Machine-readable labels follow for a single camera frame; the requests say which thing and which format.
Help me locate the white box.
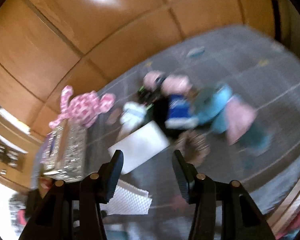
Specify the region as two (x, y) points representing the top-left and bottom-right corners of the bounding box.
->
(107, 120), (171, 175)

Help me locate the blue tissue pack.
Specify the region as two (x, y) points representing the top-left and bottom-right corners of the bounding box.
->
(164, 94), (198, 130)

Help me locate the silver sequin tissue box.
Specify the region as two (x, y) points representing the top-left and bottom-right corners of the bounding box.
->
(39, 120), (88, 182)

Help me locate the teal plush with pink skirt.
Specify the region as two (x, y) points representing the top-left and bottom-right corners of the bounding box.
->
(192, 83), (273, 156)

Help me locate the pink plush in black outfit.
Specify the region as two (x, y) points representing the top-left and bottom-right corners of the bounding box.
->
(136, 71), (193, 138)

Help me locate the wooden wardrobe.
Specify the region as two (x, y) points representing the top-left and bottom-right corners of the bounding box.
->
(0, 0), (300, 140)

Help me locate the leopard print soft item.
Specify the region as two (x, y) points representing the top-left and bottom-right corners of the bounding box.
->
(176, 129), (211, 167)

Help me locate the white bubble sheet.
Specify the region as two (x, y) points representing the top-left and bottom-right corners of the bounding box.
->
(100, 180), (153, 216)

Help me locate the white light blue plush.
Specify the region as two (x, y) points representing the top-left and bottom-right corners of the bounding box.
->
(119, 101), (146, 133)

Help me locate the wooden bed frame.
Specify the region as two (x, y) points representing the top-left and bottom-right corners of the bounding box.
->
(265, 165), (300, 232)

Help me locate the wooden cabinet with shelf niche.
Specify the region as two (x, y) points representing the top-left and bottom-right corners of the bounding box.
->
(0, 97), (32, 173)

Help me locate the pink white patterned plush toy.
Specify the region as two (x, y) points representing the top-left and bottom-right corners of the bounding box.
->
(49, 85), (116, 128)

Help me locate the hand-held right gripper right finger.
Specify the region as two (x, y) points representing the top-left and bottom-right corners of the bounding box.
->
(172, 150), (282, 240)

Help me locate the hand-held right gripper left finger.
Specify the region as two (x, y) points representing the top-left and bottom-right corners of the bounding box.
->
(19, 149), (124, 240)

